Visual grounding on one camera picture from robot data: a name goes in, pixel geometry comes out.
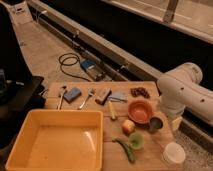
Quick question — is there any small metal cup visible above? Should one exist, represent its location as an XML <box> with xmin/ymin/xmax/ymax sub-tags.
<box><xmin>149</xmin><ymin>117</ymin><xmax>163</xmax><ymax>133</ymax></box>

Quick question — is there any wooden board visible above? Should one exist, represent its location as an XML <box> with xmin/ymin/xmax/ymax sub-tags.
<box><xmin>43</xmin><ymin>80</ymin><xmax>184</xmax><ymax>171</ymax></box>

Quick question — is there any green plastic cup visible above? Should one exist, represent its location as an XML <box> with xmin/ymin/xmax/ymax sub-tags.
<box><xmin>129</xmin><ymin>132</ymin><xmax>143</xmax><ymax>150</ymax></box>

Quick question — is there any black side table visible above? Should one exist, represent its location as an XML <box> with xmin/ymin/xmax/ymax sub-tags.
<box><xmin>0</xmin><ymin>76</ymin><xmax>45</xmax><ymax>148</ymax></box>

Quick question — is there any orange bowl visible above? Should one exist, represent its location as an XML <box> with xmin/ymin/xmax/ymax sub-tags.
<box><xmin>128</xmin><ymin>100</ymin><xmax>153</xmax><ymax>124</ymax></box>

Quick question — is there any yellow corn piece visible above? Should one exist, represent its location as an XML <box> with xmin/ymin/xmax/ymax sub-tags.
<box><xmin>108</xmin><ymin>101</ymin><xmax>117</xmax><ymax>120</ymax></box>

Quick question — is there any blue power box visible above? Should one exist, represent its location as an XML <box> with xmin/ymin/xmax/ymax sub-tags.
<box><xmin>80</xmin><ymin>59</ymin><xmax>105</xmax><ymax>81</ymax></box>

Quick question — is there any light blue cloth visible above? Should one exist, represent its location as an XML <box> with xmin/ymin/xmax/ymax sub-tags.
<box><xmin>109</xmin><ymin>92</ymin><xmax>127</xmax><ymax>102</ymax></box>

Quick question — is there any metal fork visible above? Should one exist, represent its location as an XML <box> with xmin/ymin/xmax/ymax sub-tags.
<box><xmin>77</xmin><ymin>88</ymin><xmax>95</xmax><ymax>110</ymax></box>

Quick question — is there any yellow plastic bin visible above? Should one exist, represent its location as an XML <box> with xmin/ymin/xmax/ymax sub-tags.
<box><xmin>6</xmin><ymin>110</ymin><xmax>103</xmax><ymax>171</ymax></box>

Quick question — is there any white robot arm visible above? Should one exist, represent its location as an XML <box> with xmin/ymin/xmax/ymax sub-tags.
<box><xmin>157</xmin><ymin>62</ymin><xmax>213</xmax><ymax>126</ymax></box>

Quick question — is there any blue sponge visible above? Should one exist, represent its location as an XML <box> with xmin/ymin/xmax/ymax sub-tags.
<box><xmin>63</xmin><ymin>87</ymin><xmax>81</xmax><ymax>103</ymax></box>

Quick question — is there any white paper cup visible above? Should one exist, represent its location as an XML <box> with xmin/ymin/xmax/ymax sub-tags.
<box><xmin>162</xmin><ymin>142</ymin><xmax>186</xmax><ymax>164</ymax></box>

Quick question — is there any brown wooden block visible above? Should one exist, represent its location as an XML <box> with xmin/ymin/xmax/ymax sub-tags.
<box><xmin>95</xmin><ymin>88</ymin><xmax>111</xmax><ymax>105</ymax></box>

